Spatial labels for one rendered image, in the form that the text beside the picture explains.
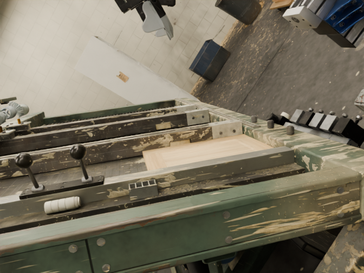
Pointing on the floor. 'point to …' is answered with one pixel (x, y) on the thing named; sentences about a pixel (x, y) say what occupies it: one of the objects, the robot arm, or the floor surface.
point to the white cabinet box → (125, 74)
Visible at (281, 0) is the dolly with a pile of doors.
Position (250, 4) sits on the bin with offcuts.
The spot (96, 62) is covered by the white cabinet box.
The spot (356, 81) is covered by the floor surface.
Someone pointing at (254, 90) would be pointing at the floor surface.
